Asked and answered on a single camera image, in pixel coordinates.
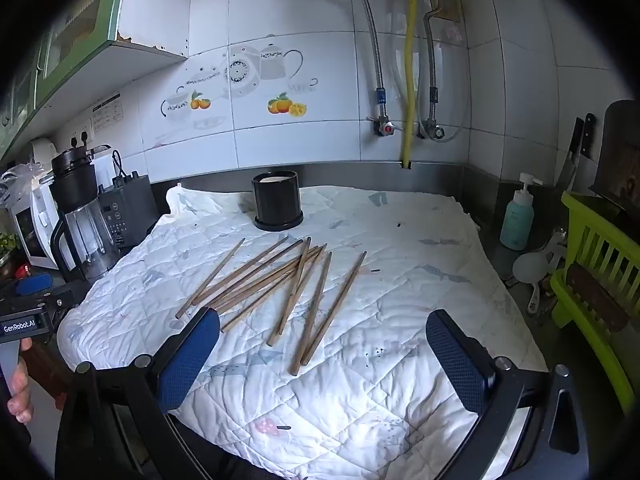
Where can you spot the white quilted cloth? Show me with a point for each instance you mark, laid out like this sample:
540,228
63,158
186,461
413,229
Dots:
400,285

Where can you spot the teal soap pump bottle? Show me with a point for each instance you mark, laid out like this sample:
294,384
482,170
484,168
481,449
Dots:
517,220

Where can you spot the green dish rack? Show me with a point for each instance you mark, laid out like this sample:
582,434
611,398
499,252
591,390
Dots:
595,245

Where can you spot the person's left hand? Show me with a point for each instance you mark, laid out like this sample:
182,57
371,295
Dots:
21,392

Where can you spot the wall label sticker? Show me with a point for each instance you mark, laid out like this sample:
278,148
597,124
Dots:
107,112

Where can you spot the white rice paddle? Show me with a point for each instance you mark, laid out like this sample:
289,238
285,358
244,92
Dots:
531,267

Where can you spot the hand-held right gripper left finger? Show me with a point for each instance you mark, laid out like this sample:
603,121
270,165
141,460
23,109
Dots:
190,355

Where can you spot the white kettle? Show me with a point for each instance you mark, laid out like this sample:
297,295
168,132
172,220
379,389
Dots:
42,151

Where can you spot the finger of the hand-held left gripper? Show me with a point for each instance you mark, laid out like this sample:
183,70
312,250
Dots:
32,284

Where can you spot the pile of wooden chopsticks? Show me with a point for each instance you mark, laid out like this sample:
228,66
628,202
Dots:
298,267

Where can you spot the dark brown block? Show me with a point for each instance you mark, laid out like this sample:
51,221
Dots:
597,296

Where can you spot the white microwave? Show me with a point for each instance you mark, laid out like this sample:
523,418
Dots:
30,230

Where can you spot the wall socket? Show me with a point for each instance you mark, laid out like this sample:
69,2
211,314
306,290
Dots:
82,137

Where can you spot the clear plastic bag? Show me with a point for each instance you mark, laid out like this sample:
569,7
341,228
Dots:
15,180

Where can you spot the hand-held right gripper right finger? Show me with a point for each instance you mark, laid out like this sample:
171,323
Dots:
452,355

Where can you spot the metal valve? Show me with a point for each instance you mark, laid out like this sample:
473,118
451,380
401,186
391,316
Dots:
435,131

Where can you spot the black chopstick holder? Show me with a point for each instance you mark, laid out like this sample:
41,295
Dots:
277,200

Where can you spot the dark cutting board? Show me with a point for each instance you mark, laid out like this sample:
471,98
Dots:
620,150

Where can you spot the black blender base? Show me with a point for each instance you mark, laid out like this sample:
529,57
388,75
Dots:
125,210

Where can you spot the green wall cabinet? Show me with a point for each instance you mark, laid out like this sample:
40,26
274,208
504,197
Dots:
75,35

